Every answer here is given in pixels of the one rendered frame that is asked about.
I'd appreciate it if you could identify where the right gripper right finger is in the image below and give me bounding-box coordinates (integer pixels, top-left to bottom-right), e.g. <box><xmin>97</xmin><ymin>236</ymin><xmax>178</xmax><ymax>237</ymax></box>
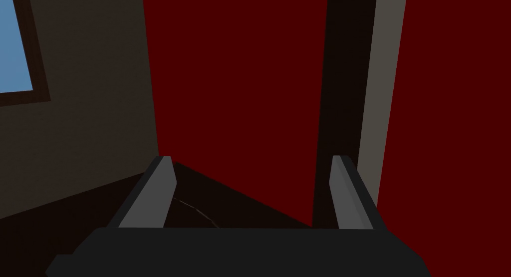
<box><xmin>329</xmin><ymin>155</ymin><xmax>388</xmax><ymax>230</ymax></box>

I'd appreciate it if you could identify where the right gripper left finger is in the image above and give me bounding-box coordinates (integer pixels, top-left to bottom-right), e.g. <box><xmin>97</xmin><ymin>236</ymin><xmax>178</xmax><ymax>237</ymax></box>
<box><xmin>107</xmin><ymin>156</ymin><xmax>178</xmax><ymax>229</ymax></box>

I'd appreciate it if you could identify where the dark framed window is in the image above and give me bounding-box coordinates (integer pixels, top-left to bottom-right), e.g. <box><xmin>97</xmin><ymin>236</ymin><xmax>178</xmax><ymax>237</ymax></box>
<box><xmin>0</xmin><ymin>0</ymin><xmax>52</xmax><ymax>107</ymax></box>

